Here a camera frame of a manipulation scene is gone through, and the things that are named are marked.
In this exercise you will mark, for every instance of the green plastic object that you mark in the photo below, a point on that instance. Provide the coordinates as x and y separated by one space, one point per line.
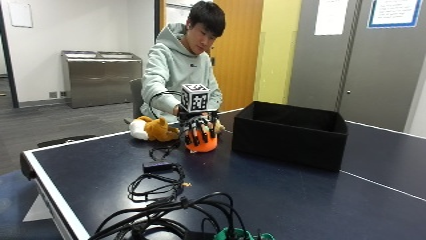
241 235

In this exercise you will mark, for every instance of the wooden door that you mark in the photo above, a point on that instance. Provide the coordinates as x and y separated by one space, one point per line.
235 53

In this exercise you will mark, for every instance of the grey cabinet doors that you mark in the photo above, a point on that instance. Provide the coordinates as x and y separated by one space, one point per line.
364 66

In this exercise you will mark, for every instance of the blue bordered poster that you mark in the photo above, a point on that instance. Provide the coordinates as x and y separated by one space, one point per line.
395 12

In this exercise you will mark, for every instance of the grey chair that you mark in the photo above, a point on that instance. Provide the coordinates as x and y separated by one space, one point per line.
136 98

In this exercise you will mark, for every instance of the wall outlet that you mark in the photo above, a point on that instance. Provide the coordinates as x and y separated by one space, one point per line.
54 94

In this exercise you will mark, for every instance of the brown and white plush toy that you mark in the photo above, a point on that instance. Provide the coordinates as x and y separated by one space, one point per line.
155 130

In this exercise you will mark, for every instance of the black fabric storage box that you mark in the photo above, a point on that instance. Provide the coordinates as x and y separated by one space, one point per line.
291 143

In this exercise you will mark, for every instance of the orange ball toy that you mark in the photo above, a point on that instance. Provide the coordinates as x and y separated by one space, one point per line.
203 144

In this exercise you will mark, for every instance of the black chair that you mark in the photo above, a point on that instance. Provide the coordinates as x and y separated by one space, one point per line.
67 140

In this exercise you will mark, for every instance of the white marker cube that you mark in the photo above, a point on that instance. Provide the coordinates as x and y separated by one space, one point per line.
195 97

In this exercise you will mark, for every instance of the white paper sheet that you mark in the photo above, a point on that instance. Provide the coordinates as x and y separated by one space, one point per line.
331 16

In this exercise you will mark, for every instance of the black power adapter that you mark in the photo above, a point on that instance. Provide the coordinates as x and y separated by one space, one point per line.
158 166

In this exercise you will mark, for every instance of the the person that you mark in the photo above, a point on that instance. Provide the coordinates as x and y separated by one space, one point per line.
174 66

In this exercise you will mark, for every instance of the white wall board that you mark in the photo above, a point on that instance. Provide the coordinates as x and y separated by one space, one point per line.
20 14

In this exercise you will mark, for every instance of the stainless steel waste bin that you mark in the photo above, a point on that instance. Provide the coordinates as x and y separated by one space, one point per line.
102 80

